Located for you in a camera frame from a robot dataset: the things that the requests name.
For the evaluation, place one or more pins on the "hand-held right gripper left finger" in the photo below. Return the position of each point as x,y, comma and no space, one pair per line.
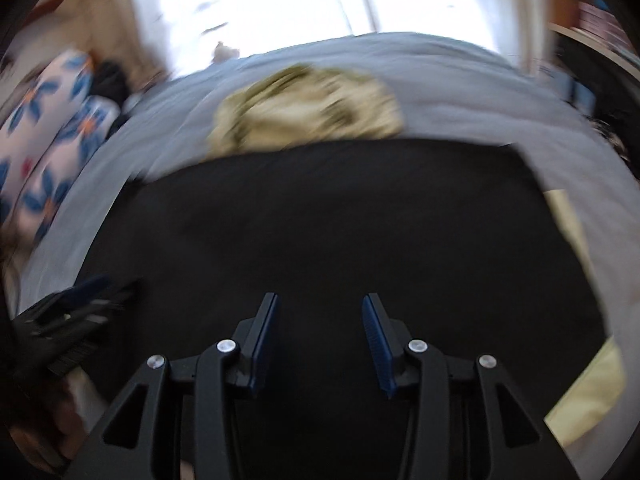
261,345

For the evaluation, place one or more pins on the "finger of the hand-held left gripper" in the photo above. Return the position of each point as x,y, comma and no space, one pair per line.
80,355
90,291

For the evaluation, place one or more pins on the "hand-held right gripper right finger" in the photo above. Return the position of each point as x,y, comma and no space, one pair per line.
376,345

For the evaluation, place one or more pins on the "yellow and black hooded jacket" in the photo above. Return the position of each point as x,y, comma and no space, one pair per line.
325,260

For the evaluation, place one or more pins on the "blue floral pillow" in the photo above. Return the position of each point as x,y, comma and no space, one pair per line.
60,170
50,90

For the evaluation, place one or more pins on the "black cloth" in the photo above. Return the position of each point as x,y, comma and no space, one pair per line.
111,82

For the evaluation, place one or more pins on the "grey bed sheet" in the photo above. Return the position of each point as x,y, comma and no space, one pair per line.
450,85

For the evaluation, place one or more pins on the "small stuffed toy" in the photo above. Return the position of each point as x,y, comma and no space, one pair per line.
225,52

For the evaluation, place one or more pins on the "wooden shelf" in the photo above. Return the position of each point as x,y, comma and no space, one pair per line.
600,55

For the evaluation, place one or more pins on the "white leaf print curtain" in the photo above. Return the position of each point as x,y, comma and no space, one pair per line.
510,0

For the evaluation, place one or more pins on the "stack of pink boxes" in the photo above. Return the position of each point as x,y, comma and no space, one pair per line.
602,22

